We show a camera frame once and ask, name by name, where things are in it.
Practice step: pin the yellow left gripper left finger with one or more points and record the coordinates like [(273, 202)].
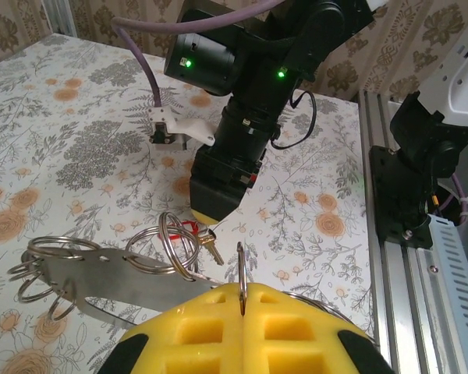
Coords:
[(187, 343)]

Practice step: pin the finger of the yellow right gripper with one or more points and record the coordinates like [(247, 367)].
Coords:
[(214, 198)]

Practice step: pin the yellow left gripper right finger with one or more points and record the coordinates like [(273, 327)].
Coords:
[(296, 343)]

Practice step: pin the red plastic key tag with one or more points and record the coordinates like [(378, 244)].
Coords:
[(187, 225)]

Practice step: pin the silver key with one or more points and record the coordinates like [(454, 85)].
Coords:
[(210, 243)]

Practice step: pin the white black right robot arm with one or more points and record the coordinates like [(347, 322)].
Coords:
[(464, 78)]

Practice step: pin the floral patterned table cover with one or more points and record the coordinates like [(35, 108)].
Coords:
[(62, 117)]

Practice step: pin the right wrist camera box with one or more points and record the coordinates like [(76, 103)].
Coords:
[(167, 134)]

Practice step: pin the long aluminium base rail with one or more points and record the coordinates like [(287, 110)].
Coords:
[(390, 311)]

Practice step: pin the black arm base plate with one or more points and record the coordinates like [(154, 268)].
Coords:
[(390, 218)]

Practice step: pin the aluminium frame post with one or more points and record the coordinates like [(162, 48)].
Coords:
[(58, 15)]

